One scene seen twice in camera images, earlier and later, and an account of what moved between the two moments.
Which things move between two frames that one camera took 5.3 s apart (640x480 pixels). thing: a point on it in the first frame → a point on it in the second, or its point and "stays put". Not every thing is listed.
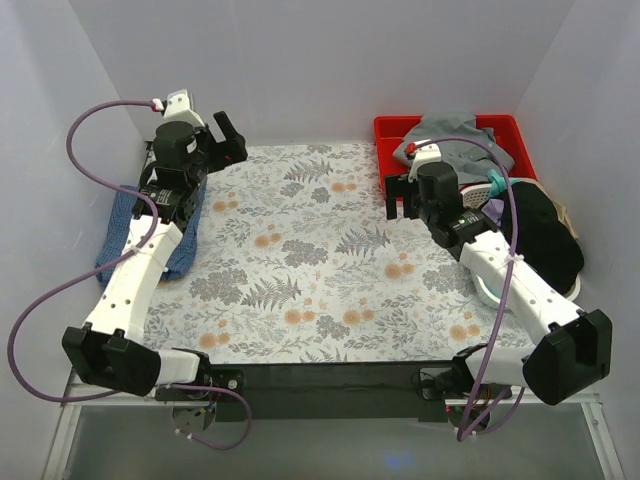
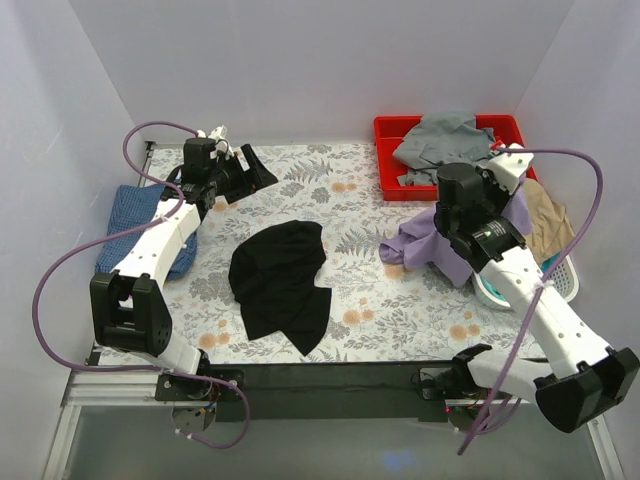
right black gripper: x=409 y=197 → x=445 y=220
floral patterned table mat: x=291 y=258 stays put
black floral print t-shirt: x=546 y=243 → x=272 y=276
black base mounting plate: x=315 y=392 stays put
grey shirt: x=472 y=161 stays put
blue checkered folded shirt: x=115 y=235 stays put
